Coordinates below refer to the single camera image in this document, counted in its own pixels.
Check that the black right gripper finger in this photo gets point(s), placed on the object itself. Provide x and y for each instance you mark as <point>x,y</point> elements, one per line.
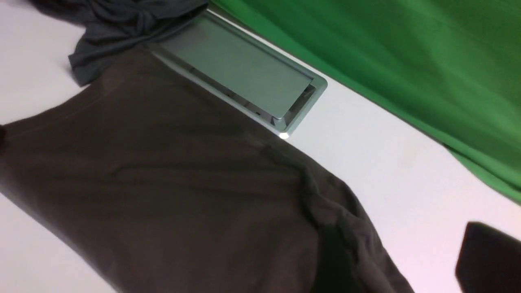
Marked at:
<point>489,261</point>

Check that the gray long sleeve shirt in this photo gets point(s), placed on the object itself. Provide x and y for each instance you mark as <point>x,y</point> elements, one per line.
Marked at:
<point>162,187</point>

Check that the silver table cable hatch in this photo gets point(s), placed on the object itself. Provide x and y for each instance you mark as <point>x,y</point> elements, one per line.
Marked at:
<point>222,58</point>

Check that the green backdrop cloth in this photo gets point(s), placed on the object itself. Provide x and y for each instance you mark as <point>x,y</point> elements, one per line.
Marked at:
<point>450,68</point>

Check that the dark teal crumpled shirt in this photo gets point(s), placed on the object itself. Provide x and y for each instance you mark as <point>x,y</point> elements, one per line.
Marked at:
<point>114,26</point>

